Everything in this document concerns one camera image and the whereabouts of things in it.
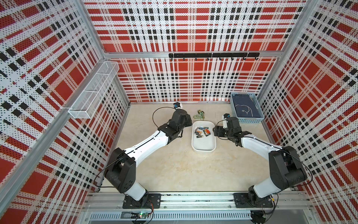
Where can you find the black hook rail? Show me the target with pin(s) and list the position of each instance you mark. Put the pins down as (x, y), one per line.
(243, 55)

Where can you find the dark blue cloth in basket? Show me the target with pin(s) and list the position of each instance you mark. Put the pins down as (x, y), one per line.
(244, 106)

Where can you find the green circuit board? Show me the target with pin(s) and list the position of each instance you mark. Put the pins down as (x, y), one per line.
(139, 215)

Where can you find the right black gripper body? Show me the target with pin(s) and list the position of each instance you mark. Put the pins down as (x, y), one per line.
(224, 132)

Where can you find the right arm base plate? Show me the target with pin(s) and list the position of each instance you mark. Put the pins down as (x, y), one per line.
(249, 200)

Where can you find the light blue plastic basket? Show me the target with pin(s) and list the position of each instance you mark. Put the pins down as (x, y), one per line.
(247, 120)

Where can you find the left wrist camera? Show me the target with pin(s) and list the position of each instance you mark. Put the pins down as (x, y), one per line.
(177, 105)

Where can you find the white wire mesh shelf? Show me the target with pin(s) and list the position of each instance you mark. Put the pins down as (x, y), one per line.
(90, 98)

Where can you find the green keychain with gold ring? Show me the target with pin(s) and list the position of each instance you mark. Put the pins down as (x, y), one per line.
(200, 115)

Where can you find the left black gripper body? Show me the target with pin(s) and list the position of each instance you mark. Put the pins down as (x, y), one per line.
(188, 122)

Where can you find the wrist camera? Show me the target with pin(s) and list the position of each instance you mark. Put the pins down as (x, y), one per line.
(177, 105)
(225, 116)

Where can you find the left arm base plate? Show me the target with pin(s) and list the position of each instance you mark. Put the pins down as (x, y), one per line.
(149, 200)

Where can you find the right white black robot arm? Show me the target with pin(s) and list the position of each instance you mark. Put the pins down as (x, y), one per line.
(285, 168)

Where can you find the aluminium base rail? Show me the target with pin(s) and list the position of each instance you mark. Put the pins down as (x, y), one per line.
(290, 207)

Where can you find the white plastic storage tray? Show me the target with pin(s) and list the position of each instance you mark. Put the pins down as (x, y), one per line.
(205, 144)

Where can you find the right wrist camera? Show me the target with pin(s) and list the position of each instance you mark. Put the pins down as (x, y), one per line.
(225, 116)

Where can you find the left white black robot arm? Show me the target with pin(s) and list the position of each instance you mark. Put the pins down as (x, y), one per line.
(121, 169)

